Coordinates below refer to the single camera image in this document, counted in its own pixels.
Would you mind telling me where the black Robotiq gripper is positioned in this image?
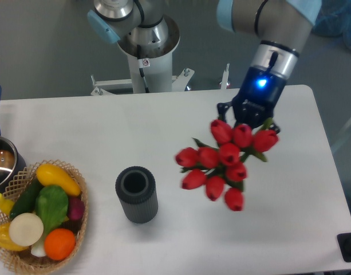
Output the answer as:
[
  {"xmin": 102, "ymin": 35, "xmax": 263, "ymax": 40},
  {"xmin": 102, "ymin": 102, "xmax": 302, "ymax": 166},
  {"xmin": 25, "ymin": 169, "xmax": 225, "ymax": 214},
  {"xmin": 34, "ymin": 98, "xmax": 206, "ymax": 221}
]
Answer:
[{"xmin": 216, "ymin": 67, "xmax": 286, "ymax": 134}]

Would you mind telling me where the red tulip bouquet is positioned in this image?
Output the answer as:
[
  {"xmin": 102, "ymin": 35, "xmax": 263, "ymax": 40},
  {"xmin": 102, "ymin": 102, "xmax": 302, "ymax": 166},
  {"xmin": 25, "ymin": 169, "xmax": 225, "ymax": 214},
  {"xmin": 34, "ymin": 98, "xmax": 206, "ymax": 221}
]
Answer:
[{"xmin": 175, "ymin": 119, "xmax": 279, "ymax": 212}]

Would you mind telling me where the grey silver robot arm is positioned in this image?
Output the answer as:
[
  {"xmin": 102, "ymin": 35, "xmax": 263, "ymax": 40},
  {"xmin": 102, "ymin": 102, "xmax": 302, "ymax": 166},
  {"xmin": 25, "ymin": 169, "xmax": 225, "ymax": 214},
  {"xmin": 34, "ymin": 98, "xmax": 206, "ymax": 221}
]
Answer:
[{"xmin": 87, "ymin": 1, "xmax": 322, "ymax": 131}]

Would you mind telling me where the dark grey ribbed vase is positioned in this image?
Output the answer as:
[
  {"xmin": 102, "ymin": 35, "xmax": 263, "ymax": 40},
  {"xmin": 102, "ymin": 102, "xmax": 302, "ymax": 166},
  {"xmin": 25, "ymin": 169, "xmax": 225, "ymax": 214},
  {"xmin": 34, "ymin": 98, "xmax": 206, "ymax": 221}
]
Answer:
[{"xmin": 115, "ymin": 166, "xmax": 159, "ymax": 224}]

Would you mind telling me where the blue plastic bag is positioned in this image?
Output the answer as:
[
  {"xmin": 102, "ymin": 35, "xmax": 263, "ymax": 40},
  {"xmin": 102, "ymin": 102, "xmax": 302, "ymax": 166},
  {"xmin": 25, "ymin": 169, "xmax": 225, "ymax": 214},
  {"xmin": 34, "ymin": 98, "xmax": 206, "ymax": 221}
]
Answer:
[{"xmin": 313, "ymin": 0, "xmax": 351, "ymax": 51}]

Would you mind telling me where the black device at table edge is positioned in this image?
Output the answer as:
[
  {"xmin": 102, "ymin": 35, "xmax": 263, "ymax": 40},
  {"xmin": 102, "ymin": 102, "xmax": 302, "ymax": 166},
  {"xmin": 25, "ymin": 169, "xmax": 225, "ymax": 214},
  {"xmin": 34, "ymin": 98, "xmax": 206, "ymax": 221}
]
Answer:
[{"xmin": 337, "ymin": 233, "xmax": 351, "ymax": 262}]

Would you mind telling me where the purple red onion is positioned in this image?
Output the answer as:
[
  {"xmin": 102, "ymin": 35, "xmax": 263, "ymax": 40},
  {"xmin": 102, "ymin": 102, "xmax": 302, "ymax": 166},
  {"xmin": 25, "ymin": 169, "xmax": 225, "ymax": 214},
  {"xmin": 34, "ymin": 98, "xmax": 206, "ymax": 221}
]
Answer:
[{"xmin": 67, "ymin": 197, "xmax": 85, "ymax": 221}]

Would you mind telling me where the yellow squash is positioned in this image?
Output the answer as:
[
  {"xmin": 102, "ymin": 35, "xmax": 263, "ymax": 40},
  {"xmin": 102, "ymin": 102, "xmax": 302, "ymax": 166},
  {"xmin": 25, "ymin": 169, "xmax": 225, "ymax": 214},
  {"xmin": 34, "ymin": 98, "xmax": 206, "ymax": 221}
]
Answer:
[{"xmin": 36, "ymin": 163, "xmax": 81, "ymax": 197}]

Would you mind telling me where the green lettuce leaf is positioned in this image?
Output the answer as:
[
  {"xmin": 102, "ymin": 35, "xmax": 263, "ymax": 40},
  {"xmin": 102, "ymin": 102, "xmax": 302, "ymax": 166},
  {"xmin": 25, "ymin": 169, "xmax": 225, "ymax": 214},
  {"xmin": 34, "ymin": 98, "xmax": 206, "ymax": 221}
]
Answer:
[{"xmin": 35, "ymin": 185, "xmax": 69, "ymax": 237}]

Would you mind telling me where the orange fruit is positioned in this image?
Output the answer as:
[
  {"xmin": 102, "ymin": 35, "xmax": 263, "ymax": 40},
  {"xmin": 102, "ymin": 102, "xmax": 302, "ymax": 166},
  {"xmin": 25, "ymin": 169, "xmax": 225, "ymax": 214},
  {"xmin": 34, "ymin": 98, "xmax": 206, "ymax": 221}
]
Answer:
[{"xmin": 44, "ymin": 228, "xmax": 76, "ymax": 261}]

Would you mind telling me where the woven wicker basket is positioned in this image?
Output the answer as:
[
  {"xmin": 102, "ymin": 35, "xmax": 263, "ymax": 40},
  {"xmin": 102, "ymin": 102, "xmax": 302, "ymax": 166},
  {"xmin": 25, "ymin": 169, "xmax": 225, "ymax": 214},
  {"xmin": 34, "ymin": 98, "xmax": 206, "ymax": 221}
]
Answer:
[{"xmin": 0, "ymin": 160, "xmax": 89, "ymax": 274}]

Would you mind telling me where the dark green cucumber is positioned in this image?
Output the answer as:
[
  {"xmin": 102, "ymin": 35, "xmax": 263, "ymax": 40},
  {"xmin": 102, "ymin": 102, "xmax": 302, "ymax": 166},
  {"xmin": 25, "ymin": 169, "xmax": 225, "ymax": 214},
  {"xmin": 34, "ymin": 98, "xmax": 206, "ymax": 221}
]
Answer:
[{"xmin": 9, "ymin": 178, "xmax": 43, "ymax": 220}]

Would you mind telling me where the white round radish slice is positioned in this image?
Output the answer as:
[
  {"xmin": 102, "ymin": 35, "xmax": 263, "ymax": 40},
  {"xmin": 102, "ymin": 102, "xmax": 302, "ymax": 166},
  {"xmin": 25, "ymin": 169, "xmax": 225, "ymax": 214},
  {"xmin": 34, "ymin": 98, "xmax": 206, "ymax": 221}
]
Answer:
[{"xmin": 9, "ymin": 213, "xmax": 44, "ymax": 246}]

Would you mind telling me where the yellow bell pepper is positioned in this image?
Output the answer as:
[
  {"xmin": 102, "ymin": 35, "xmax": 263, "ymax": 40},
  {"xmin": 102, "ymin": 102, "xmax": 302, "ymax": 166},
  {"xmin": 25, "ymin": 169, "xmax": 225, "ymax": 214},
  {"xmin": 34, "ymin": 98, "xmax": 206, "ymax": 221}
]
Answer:
[{"xmin": 0, "ymin": 222, "xmax": 29, "ymax": 252}]

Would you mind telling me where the white metal base frame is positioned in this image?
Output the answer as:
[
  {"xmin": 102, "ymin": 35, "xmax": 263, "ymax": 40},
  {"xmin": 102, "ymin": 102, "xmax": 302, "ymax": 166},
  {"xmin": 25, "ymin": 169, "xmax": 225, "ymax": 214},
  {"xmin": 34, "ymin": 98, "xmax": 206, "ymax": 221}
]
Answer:
[{"xmin": 90, "ymin": 63, "xmax": 232, "ymax": 96}]

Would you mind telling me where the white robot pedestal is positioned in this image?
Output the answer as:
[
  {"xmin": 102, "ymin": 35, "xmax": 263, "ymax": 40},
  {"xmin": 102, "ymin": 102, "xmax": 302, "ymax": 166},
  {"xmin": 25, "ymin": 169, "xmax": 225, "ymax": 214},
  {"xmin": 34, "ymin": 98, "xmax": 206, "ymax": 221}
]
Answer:
[{"xmin": 119, "ymin": 15, "xmax": 180, "ymax": 94}]

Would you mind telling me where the black pedestal cable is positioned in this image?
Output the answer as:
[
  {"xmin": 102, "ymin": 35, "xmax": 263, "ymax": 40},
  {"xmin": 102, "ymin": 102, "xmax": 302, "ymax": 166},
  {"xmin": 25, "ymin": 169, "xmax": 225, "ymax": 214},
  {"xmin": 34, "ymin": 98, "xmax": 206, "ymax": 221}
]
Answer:
[{"xmin": 136, "ymin": 44, "xmax": 150, "ymax": 94}]

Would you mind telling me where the blue handled saucepan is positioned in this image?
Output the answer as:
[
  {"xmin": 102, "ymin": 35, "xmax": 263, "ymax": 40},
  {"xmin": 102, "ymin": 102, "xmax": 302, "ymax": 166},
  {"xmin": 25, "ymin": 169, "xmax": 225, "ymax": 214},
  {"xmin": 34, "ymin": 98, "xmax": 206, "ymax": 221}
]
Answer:
[{"xmin": 0, "ymin": 86, "xmax": 26, "ymax": 193}]

